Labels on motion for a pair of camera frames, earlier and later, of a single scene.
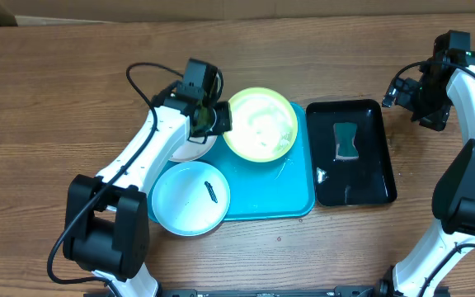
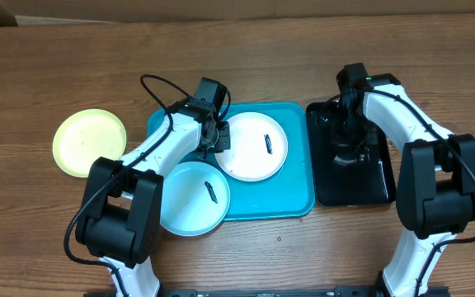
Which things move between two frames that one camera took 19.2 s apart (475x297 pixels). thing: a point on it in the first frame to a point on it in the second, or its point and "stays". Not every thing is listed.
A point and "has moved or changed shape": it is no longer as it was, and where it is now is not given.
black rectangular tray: [350, 152] stays
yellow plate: [264, 124] to [86, 135]
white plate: [190, 150] has moved or changed shape
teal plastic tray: [279, 189] stays
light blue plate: [190, 199] stays
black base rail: [340, 291] stays
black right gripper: [402, 96] to [354, 138]
